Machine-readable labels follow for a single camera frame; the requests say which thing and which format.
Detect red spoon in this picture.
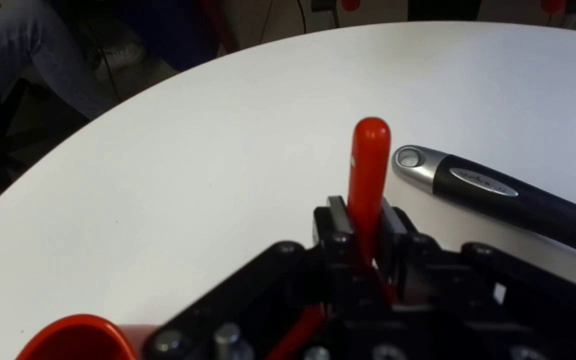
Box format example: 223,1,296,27
264,115,393,360

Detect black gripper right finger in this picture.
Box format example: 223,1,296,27
373,198,413,266

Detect red cup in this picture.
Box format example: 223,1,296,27
14,313,140,360

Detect black serving spoon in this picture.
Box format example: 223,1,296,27
390,141,576,297

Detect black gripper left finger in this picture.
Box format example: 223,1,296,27
311,193,358,266

